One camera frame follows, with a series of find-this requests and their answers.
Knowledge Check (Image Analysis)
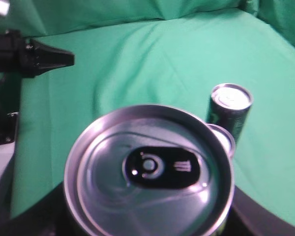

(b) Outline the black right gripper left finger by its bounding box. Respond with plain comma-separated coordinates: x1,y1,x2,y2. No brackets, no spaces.
0,182,71,236

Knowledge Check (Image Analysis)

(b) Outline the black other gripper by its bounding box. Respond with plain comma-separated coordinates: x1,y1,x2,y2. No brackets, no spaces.
0,30,75,78

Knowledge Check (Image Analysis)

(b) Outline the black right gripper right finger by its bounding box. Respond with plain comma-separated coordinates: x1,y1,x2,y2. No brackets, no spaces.
230,187,295,236

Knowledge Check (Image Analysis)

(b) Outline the silver top energy drink can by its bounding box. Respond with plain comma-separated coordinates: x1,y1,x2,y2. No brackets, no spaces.
63,105,235,236

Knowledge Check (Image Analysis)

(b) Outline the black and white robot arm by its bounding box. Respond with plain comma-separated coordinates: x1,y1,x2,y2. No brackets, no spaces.
0,30,295,236

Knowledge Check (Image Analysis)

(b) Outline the white patterned drink can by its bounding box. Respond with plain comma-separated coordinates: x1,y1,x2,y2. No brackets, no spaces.
207,123,236,159

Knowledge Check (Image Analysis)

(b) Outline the dark green drink can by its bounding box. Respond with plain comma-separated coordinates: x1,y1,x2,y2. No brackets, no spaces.
206,83,254,143

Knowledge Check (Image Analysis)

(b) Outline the green table cloth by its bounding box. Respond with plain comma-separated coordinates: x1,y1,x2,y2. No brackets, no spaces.
11,0,295,225

